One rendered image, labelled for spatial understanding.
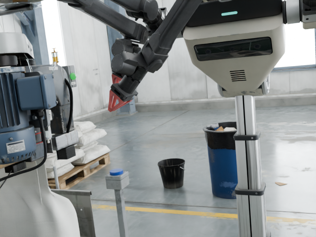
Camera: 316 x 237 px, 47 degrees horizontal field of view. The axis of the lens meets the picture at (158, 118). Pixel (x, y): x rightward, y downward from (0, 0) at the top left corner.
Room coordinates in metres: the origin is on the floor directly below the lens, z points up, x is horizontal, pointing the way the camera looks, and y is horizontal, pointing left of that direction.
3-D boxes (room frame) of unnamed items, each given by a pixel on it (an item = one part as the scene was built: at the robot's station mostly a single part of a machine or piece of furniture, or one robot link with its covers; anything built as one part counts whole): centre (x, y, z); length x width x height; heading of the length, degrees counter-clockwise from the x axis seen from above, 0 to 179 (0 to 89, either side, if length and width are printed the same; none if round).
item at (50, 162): (4.13, 1.23, 0.32); 0.66 x 0.43 x 0.15; 159
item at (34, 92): (0.98, 0.32, 1.25); 0.10 x 0.08 x 0.12; 2
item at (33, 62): (1.37, 0.48, 1.35); 0.09 x 0.09 x 0.03
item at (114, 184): (1.56, 0.21, 0.81); 0.08 x 0.08 x 0.06; 67
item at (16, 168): (1.19, 0.49, 1.01); 0.06 x 0.04 x 0.02; 157
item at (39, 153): (1.27, 0.46, 1.04); 0.08 x 0.06 x 0.05; 157
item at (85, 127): (4.80, 1.21, 0.56); 0.67 x 0.43 x 0.15; 67
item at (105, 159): (4.48, 1.32, 0.07); 1.20 x 0.82 x 0.14; 159
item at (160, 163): (3.72, -0.09, 0.13); 0.30 x 0.30 x 0.26
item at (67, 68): (1.52, 0.37, 1.29); 0.08 x 0.05 x 0.09; 67
